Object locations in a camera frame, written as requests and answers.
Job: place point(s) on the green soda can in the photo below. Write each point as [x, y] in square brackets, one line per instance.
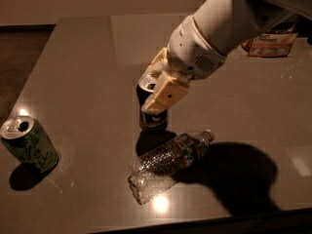
[26, 139]

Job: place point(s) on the snack packet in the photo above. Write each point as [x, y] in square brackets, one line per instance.
[272, 45]

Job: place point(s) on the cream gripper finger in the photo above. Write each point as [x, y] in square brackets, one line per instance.
[159, 64]
[164, 91]

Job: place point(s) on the clear plastic water bottle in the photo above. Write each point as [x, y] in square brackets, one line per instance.
[153, 172]

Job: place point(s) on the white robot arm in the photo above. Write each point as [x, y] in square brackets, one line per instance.
[225, 24]

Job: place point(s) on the black lidded nut jar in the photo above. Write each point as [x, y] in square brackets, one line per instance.
[246, 45]

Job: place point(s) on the blue pepsi can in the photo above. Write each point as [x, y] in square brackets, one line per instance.
[149, 122]

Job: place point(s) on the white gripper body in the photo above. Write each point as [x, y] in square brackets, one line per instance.
[192, 52]

